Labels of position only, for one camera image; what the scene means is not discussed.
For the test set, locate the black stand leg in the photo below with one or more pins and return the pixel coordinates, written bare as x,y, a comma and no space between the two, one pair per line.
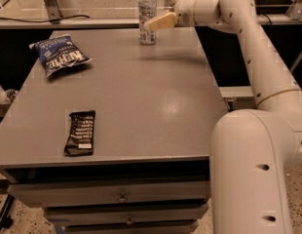
6,220

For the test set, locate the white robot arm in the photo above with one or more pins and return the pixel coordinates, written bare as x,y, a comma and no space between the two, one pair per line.
250,147

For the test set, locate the black RXBAR chocolate bar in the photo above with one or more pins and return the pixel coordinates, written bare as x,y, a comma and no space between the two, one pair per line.
80,141

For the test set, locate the clear plastic water bottle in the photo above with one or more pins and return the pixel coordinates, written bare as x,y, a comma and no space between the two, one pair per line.
147,9

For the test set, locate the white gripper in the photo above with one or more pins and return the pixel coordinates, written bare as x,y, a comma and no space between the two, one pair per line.
184,9

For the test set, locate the top grey drawer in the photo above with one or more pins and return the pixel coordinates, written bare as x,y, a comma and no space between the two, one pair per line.
86,193

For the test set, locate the grey drawer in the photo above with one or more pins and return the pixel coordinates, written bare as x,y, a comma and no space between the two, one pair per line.
127,214
160,227
86,193

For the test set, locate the grey drawer cabinet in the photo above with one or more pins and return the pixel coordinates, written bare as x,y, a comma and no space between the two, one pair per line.
155,108

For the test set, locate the blue Kettle chips bag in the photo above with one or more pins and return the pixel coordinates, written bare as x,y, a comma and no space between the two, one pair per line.
58,53

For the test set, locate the white object at left edge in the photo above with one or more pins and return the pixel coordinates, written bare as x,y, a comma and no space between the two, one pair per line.
0,93

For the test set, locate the middle grey drawer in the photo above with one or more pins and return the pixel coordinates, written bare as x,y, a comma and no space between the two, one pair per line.
127,214

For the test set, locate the bottom grey drawer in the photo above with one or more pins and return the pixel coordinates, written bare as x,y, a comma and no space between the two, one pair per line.
160,227

